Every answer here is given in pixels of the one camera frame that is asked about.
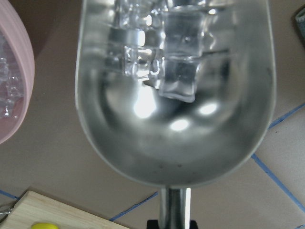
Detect grey yellow cloth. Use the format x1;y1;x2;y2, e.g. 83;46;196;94
295;8;305;40

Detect half lemon slice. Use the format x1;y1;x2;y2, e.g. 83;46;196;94
31;222;59;229

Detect pile of clear ice cubes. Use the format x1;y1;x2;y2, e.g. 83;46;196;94
0;34;24;118

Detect stainless steel ice scoop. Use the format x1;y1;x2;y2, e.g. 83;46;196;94
75;0;276;229

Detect pink bowl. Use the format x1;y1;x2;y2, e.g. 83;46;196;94
0;0;35;143

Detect wooden cutting board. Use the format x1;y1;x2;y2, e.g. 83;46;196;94
0;191;125;229

